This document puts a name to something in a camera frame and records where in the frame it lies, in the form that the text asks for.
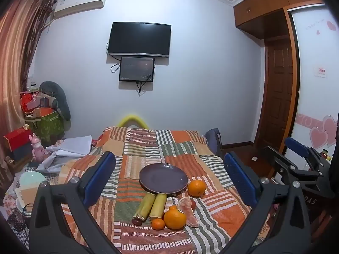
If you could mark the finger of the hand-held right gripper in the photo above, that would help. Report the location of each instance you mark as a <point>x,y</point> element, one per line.
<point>283,164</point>
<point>296,145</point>

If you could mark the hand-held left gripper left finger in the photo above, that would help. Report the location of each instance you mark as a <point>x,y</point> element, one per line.
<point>100,180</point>

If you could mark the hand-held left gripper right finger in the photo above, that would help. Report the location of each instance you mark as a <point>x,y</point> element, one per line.
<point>238,180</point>

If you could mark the red tomato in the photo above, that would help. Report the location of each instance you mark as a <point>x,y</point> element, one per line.
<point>193,204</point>

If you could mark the red jujube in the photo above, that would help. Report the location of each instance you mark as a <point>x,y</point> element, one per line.
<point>137,221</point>

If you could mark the peeled pomelo segment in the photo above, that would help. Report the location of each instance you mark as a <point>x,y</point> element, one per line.
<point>186,210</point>

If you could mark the purple plate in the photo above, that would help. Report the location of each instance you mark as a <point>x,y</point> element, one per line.
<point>163,177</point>

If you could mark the small tangerine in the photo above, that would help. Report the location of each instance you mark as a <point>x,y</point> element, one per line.
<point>172,208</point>
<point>158,223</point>

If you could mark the orange with sticker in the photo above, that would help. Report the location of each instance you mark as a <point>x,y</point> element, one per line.
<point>174,219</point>

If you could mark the white cloth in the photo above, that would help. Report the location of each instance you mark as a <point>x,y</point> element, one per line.
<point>71,145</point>

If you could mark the blue grey backpack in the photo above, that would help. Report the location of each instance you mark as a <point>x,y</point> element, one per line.
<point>213,140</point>

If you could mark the striped patchwork blanket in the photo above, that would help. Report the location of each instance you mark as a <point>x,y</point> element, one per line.
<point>137,150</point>

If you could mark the brown wooden door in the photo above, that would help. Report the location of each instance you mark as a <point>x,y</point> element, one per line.
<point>278,92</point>

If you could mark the yellow foam tube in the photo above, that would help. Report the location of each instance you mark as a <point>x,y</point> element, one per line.
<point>131,117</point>

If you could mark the pale green bowl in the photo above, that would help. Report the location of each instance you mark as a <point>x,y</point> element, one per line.
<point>30,180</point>

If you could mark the pink plush rabbit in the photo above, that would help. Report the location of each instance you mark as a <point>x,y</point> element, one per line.
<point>37,148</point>

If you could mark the green patterned box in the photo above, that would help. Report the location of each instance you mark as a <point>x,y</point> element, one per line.
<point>49,127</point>

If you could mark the wooden wardrobe with hearts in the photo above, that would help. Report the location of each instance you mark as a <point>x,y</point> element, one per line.
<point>312,58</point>

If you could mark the grey plush toy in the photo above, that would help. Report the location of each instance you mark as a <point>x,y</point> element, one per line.
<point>61,95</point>

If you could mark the red gift box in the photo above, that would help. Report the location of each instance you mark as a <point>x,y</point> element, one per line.
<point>17,136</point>

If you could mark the red bag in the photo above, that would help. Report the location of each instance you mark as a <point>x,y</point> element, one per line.
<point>26,102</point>

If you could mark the small black monitor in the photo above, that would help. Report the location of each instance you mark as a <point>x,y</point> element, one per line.
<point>136,68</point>

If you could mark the brown striped curtain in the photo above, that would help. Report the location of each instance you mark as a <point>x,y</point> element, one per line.
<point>13,58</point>

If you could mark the white air conditioner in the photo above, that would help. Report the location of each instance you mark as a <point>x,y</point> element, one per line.
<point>79,2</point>

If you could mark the black wall television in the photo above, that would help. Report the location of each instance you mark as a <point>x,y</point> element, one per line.
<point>139,39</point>

